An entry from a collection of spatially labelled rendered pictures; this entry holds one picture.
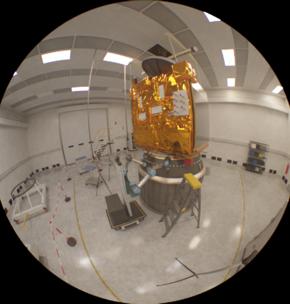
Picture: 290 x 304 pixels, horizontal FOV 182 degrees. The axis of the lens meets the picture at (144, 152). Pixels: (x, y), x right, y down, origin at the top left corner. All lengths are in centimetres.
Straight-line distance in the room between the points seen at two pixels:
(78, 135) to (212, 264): 1018
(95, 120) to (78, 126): 171
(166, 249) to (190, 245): 55
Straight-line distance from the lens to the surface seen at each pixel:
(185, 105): 170
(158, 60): 269
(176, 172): 210
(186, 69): 191
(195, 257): 250
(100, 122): 919
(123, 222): 239
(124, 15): 310
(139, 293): 241
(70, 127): 896
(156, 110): 217
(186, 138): 169
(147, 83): 247
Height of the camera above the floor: 233
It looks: 15 degrees down
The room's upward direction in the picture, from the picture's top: 3 degrees counter-clockwise
